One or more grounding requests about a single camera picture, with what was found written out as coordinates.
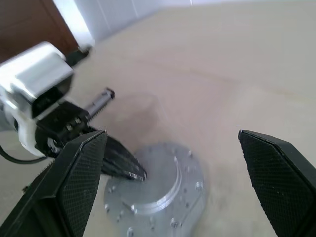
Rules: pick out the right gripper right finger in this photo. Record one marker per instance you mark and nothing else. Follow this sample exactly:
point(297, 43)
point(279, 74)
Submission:
point(279, 182)

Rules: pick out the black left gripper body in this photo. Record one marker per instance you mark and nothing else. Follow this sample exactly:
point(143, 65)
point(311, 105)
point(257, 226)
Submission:
point(66, 121)

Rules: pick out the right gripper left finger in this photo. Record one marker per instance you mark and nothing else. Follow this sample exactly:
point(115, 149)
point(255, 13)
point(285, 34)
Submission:
point(61, 187)

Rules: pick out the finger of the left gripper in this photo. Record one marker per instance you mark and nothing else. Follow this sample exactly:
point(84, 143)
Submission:
point(126, 155)
point(118, 170)

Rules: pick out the silver round gear plate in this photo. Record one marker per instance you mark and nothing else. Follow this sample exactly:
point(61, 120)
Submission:
point(168, 168)

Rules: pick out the brown wooden door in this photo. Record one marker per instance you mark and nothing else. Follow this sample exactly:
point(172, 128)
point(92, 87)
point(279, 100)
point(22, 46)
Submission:
point(24, 19)

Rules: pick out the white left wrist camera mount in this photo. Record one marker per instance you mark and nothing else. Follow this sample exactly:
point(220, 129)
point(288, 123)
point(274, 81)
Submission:
point(37, 71)

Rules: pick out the white door frame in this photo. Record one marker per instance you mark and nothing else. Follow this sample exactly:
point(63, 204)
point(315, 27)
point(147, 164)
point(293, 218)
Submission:
point(74, 22)

